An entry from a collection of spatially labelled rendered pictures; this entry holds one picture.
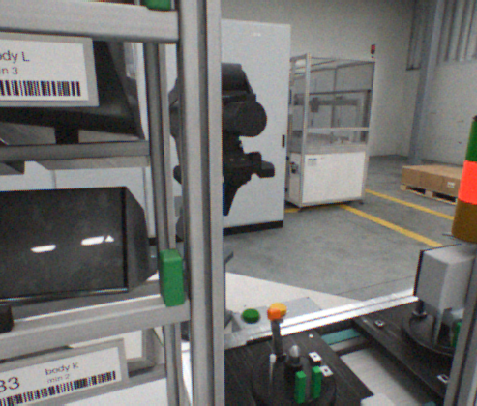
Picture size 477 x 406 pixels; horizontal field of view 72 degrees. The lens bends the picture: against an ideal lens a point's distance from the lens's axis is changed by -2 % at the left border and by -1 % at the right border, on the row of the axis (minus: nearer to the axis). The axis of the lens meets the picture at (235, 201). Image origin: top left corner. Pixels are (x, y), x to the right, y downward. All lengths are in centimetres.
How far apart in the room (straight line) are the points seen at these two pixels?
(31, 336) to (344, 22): 1005
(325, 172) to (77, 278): 472
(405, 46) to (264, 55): 808
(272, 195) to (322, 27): 650
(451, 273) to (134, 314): 40
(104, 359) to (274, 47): 369
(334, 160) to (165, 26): 480
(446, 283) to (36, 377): 45
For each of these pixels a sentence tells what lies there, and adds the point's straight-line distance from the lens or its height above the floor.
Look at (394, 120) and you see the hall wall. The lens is 1130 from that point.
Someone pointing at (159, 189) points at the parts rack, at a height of 134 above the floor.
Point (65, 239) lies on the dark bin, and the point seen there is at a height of 134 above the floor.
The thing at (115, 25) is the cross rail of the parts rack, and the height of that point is 146.
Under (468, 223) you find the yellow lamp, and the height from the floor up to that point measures 128.
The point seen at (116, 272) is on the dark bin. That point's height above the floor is 132.
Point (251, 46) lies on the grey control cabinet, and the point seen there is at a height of 201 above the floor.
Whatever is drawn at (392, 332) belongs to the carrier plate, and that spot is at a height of 97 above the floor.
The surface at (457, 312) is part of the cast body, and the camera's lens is 78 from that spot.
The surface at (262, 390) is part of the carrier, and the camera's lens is 61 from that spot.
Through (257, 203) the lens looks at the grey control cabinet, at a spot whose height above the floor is 35.
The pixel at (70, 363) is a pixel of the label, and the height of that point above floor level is 129.
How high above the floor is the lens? 143
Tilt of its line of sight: 16 degrees down
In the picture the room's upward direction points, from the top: straight up
